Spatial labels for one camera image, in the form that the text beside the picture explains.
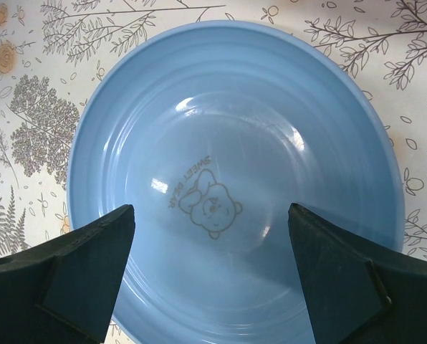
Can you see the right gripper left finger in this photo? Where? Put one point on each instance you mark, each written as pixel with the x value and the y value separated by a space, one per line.
pixel 64 290

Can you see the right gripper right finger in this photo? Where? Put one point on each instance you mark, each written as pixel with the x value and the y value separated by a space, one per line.
pixel 357 291

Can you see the blue plate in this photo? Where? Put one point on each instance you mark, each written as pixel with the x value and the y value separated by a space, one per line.
pixel 211 131

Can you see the floral patterned table mat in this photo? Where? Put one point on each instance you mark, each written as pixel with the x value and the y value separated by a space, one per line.
pixel 55 54

